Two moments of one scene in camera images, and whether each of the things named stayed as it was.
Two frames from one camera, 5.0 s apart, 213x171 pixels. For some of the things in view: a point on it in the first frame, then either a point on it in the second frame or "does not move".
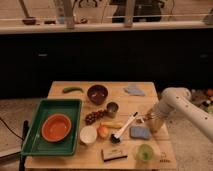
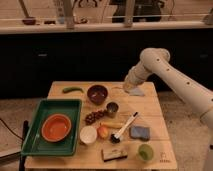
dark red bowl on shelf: [29, 21] does not move
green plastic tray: [54, 131] does not move
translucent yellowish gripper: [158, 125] -> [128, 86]
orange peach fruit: [102, 131] does not move
